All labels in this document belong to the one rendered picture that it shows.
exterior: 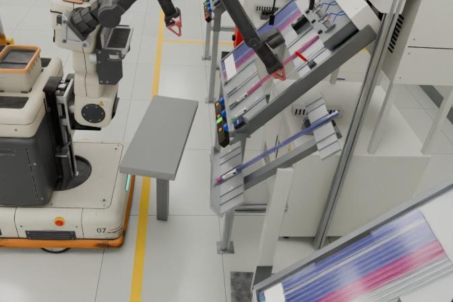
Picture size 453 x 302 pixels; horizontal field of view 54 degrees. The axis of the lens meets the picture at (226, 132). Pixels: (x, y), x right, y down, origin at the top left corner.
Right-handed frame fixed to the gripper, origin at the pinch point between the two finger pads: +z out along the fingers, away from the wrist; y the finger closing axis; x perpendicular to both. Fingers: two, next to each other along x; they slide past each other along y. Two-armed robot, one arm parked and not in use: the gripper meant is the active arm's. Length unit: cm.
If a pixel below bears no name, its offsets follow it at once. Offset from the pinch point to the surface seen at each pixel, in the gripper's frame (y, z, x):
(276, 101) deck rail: -10.4, 1.4, 6.7
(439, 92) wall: 138, 180, -79
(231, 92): 22.9, 4.0, 27.3
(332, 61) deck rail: -10.9, -0.5, -20.8
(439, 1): -12, 3, -64
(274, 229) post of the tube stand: -44, 31, 34
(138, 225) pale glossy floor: 5, 30, 111
